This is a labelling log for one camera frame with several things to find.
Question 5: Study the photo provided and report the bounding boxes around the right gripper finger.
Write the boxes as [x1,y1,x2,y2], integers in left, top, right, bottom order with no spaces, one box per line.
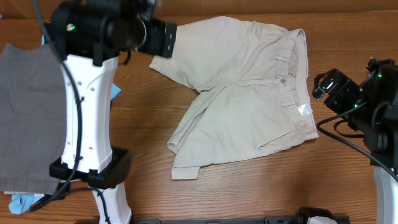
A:
[312,79,336,100]
[314,68,347,89]

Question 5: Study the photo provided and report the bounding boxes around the beige shorts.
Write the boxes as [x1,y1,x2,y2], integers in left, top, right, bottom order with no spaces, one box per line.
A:
[150,16,318,180]

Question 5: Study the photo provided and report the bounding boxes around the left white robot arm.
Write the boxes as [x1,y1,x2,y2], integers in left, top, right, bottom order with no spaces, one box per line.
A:
[45,0,177,223]

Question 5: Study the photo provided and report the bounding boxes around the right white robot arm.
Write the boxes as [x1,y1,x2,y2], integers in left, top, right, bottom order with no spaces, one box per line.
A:
[312,58,397,223]

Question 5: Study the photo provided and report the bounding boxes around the grey shorts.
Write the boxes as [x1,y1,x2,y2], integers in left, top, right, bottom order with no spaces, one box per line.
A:
[1,44,66,194]

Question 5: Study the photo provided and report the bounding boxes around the black garment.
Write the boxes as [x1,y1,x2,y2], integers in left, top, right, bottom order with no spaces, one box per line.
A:
[39,20,81,204]

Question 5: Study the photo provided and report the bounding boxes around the light blue garment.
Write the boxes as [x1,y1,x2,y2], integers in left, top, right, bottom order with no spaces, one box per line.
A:
[4,36,121,215]

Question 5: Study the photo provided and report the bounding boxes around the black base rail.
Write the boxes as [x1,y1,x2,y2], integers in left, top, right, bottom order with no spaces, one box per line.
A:
[130,207,351,224]

